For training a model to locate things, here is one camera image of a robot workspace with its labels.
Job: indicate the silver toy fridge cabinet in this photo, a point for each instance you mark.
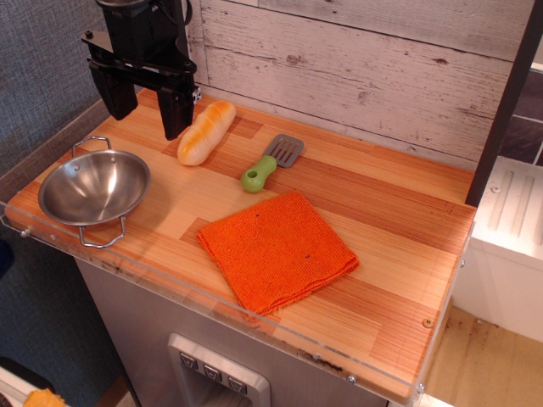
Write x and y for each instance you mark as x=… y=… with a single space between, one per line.
x=176 y=356

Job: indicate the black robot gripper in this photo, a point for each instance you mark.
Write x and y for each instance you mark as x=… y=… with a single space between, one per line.
x=145 y=44

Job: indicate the yellow orange object bottom left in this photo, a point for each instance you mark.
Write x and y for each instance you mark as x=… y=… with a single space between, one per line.
x=43 y=398

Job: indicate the toy bread loaf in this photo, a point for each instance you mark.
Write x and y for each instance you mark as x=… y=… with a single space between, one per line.
x=205 y=133

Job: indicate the green handled grey spatula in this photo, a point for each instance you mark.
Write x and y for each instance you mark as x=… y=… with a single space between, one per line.
x=281 y=152

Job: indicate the white toy sink unit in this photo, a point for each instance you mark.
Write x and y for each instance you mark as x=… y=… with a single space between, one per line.
x=500 y=280

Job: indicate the stainless steel bowl with handles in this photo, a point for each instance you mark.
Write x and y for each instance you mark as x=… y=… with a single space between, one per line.
x=96 y=185

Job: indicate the orange cloth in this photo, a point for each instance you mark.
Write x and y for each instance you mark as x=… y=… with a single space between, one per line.
x=276 y=252

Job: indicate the clear acrylic table guard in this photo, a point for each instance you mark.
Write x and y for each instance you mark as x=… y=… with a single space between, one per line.
x=378 y=323

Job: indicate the dark vertical post right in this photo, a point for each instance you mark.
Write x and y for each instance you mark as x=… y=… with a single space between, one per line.
x=513 y=89

